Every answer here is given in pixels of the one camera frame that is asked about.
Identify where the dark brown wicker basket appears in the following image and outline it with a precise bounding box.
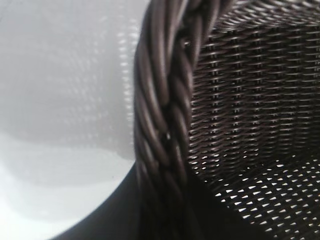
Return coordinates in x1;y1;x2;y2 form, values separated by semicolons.
133;0;320;240

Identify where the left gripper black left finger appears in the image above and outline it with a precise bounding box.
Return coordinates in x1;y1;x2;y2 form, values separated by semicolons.
56;161;173;240

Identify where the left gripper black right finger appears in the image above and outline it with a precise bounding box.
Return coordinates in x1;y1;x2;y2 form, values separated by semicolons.
182;172;238;240

